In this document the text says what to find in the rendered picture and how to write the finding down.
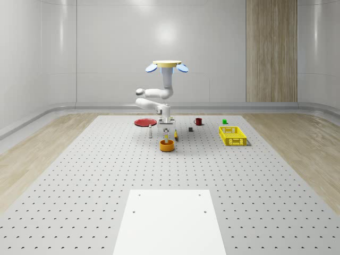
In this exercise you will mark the small white bottle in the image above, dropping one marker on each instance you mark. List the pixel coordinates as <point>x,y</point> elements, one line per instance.
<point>150,132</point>

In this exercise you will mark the yellow and white box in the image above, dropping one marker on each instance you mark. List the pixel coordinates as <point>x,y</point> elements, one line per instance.
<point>166,139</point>

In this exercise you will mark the red mug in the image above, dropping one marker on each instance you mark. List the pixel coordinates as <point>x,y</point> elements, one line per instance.
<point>198,122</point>

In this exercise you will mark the yellow bowl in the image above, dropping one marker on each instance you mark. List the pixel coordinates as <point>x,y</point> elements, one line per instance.
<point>166,148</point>

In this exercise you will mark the red plate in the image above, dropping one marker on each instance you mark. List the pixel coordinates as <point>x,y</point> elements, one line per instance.
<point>143,122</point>

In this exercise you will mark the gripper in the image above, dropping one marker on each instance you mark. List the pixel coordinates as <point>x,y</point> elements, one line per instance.
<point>166,123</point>

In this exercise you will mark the white board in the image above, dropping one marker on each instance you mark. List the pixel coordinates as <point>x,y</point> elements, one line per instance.
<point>170,225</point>

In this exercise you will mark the yellow basket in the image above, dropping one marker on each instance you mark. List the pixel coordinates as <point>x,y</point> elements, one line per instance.
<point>225,141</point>

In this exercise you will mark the banana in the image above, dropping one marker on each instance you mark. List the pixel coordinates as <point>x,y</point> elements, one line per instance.
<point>176,135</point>

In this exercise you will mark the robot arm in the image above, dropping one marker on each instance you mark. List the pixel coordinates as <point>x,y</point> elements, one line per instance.
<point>159,93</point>

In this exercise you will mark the drone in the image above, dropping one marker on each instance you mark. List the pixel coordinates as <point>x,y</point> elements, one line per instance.
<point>166,63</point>

